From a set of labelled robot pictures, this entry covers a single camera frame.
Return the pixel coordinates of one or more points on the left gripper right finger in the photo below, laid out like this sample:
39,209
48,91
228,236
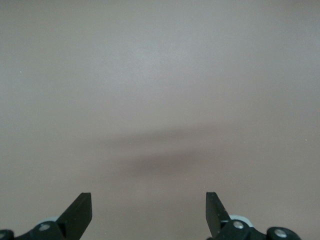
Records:
215,215

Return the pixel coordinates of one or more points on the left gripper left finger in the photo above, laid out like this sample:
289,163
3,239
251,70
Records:
77,215

